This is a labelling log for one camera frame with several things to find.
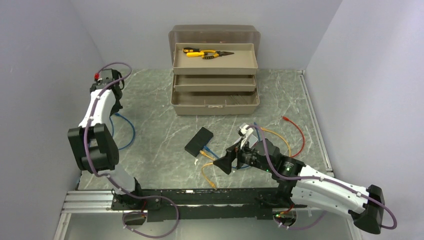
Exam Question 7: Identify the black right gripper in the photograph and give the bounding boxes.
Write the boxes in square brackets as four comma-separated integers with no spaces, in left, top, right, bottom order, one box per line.
[213,137,274,175]

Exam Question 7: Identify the yellow ethernet cable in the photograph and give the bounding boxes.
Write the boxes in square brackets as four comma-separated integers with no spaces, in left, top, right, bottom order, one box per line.
[260,127,292,158]
[199,149,220,191]

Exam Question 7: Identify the blue ethernet cable long loop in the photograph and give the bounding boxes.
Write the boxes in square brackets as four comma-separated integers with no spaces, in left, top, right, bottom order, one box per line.
[203,144,249,174]

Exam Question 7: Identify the black network switch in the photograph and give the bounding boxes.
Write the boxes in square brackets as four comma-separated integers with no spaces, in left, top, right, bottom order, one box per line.
[184,127,214,157]

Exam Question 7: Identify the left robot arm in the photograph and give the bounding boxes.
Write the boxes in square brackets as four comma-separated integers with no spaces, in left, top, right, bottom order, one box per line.
[67,68,144,210]

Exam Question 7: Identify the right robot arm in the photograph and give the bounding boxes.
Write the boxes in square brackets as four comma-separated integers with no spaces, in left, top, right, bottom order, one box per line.
[213,139,385,235]

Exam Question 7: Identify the white mini router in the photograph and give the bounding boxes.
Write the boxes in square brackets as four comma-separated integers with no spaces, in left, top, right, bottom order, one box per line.
[244,131,258,148]

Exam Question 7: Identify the beige plastic toolbox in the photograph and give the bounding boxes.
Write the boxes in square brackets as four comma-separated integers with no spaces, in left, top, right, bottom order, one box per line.
[168,24,261,116]

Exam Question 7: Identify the yellow black pliers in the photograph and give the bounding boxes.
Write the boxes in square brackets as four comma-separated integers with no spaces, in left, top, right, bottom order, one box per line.
[186,50,234,60]

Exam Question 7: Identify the yellow black screwdriver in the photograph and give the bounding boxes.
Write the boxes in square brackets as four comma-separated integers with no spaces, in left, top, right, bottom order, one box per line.
[182,47,216,53]

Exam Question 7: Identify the yellow ethernet cable on router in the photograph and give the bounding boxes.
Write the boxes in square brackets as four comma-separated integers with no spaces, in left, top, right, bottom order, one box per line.
[260,127,292,158]

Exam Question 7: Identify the aluminium frame rail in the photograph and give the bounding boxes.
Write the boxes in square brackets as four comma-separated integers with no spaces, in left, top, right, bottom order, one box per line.
[54,69,352,240]

